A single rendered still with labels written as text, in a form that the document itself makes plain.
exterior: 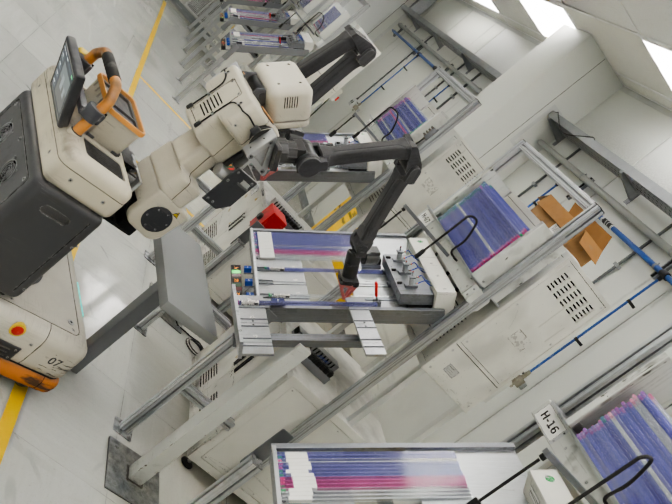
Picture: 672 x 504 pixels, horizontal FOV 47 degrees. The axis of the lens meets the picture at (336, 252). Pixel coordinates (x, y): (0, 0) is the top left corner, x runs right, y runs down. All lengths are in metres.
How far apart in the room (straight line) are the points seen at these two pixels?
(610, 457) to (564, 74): 4.51
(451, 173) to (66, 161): 2.57
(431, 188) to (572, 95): 2.32
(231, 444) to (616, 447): 1.60
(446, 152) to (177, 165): 2.06
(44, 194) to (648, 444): 1.72
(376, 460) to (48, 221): 1.15
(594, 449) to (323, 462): 0.71
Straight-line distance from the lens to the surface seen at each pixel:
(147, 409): 3.03
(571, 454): 2.23
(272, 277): 3.06
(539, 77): 6.24
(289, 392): 3.05
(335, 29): 7.31
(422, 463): 2.23
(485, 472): 2.27
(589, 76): 6.41
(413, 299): 2.95
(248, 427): 3.14
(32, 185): 2.30
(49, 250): 2.43
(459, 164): 4.34
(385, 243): 3.46
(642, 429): 2.14
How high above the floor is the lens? 1.58
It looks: 11 degrees down
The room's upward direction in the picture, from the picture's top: 51 degrees clockwise
